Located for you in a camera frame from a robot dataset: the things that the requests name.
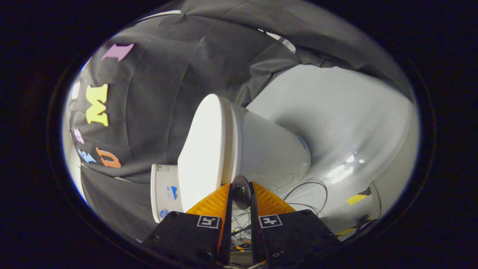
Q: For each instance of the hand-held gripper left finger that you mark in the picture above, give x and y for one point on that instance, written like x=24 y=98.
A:
x=183 y=235

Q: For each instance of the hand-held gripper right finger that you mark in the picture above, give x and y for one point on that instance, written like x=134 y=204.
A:
x=291 y=235

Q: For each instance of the white toilet tank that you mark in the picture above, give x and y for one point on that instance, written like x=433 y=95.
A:
x=163 y=194

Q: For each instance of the yellow floor tape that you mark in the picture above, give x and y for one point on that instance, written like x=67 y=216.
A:
x=356 y=199

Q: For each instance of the black backdrop cloth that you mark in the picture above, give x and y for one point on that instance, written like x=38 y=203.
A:
x=157 y=93

